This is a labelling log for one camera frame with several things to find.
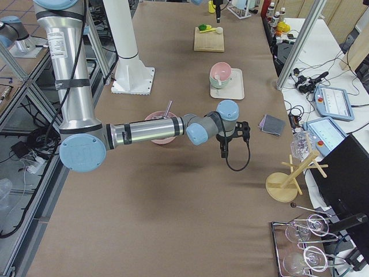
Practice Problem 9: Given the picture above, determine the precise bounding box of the black computer monitor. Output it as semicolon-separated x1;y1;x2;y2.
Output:
314;134;369;240

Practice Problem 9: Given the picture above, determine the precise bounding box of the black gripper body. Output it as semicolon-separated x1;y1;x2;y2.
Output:
216;134;233;149
212;0;223;12

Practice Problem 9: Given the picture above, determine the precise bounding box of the white ceramic spoon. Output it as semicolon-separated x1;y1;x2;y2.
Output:
214;74;223;89

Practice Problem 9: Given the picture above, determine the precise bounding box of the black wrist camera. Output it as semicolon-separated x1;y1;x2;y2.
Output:
234;121;251;143

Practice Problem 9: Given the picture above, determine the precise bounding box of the aluminium frame post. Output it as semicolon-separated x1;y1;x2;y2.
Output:
276;0;327;91

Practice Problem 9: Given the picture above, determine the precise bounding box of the bamboo cutting board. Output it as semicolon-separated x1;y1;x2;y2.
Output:
193;27;225;53

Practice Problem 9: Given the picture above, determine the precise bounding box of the upper wine glass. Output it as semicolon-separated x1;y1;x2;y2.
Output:
285;214;329;242

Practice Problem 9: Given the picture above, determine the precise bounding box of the small pink bowl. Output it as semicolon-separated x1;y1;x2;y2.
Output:
210;62;232;81

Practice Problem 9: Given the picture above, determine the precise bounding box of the white rabbit print tray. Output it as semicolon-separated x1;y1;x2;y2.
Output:
209;68;244;100

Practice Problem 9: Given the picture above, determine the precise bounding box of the wine glass rack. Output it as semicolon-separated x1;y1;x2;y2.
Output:
270;211;354;276

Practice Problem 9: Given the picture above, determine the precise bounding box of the top green bowl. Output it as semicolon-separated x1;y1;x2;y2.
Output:
209;76;231;89

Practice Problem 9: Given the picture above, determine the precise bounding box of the blue teach pendant tablet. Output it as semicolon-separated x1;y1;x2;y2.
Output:
314;85;355;121

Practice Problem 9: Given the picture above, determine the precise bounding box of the yellow plastic knife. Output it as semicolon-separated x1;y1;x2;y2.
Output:
199;28;217;33

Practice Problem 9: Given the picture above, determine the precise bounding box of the large pink ice bowl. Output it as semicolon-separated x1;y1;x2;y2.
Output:
145;111;175;145

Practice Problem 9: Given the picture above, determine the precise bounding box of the green lime toy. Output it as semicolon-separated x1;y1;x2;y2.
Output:
198;24;207;31

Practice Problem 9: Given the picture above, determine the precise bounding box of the metal ice scoop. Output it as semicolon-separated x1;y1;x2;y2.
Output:
156;100;173;119

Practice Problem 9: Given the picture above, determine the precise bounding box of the grey folded cloth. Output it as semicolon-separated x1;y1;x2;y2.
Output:
258;114;285;137

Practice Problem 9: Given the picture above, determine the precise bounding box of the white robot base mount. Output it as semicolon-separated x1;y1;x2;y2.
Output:
103;0;155;95

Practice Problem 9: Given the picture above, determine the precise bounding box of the wooden mug tree stand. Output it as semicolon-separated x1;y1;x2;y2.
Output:
266;148;328;203

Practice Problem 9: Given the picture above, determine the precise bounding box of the lower wine glass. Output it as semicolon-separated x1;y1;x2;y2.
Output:
283;246;328;276

